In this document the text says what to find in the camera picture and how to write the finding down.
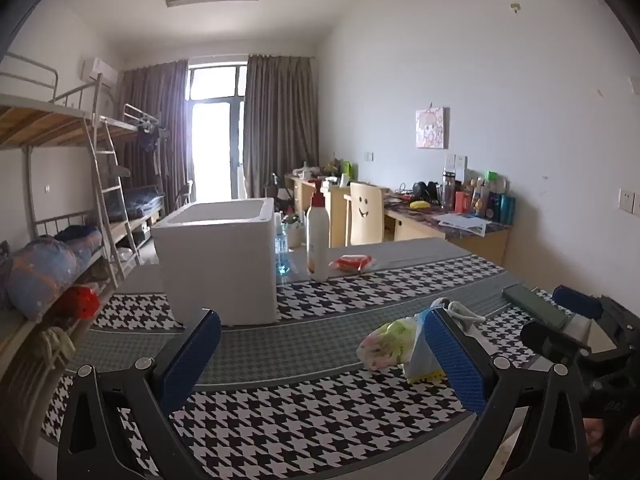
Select black folding chair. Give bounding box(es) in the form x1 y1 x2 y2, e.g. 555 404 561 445
174 180 196 213

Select purple patterned desk mat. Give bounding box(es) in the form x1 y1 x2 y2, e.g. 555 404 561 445
382 194 512 237

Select small metal bunk bed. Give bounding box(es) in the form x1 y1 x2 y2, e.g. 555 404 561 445
95 104 168 261

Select white air conditioner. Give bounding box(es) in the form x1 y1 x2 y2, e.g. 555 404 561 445
81 57 119 85

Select white papers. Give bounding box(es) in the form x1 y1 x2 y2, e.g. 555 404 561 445
434 212 495 237

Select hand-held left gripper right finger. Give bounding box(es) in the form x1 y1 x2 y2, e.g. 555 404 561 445
424 307 591 480

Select long wooden desk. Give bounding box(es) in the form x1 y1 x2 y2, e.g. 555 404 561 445
284 172 512 267

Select dark blue quilt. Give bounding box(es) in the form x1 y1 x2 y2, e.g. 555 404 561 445
54 225 105 266

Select grey waste bin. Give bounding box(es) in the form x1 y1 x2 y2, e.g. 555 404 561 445
281 212 307 249

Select steel thermos bottle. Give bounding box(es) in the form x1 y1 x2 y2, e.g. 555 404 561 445
442 169 457 212

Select clear water bottle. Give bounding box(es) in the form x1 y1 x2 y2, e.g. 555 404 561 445
273 212 292 277

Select dark green case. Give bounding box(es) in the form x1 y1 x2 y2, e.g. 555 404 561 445
501 284 573 332

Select wooden smiley chair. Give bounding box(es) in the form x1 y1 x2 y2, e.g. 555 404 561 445
348 181 386 247

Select blue orange bedding bundle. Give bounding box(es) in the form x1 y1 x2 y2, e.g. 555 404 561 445
7 237 78 322

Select white looped cord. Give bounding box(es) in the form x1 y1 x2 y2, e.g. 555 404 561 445
431 297 487 333

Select white foam net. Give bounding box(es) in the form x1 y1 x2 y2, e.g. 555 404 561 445
402 310 445 378

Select black headphones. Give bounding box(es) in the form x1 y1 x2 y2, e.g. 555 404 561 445
411 180 442 204

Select hanging dark clothes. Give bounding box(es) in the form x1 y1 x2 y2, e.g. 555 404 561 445
134 122 162 156

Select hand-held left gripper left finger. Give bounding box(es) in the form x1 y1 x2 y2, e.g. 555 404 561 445
56 308 222 480

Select yellowish cloth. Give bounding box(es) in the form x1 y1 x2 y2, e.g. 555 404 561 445
39 326 77 378

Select metal bunk ladder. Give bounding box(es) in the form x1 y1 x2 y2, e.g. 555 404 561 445
85 119 135 288

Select white lotion pump bottle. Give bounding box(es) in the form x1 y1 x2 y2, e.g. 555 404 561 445
305 178 331 282

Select glass balcony door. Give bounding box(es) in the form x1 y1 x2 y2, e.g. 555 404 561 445
186 64 249 202

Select red snack packet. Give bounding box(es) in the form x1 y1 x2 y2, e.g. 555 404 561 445
327 254 376 275

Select person's right hand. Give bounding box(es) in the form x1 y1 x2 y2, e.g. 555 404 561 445
586 417 612 463

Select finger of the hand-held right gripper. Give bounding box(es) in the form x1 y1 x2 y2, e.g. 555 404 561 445
520 321 591 363
552 285 608 321

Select row of toiletry bottles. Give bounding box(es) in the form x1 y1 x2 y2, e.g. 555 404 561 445
452 170 517 226

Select pink wall poster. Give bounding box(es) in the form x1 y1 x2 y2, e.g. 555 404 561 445
414 106 446 150

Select houndstooth blanket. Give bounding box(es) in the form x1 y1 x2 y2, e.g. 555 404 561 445
40 237 606 480

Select brown curtain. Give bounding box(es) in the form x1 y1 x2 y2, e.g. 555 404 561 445
243 54 321 200
119 60 191 213

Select large metal bunk bed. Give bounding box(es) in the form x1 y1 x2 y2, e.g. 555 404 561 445
0 52 151 411

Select white foam box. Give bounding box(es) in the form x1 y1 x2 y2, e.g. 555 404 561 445
150 197 279 328

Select folded blue quilt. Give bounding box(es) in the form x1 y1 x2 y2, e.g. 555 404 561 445
119 186 166 222

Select red plastic bag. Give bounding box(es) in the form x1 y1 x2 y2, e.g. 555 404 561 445
54 284 102 322

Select green pink snack packet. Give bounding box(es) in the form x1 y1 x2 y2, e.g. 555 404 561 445
357 319 417 372

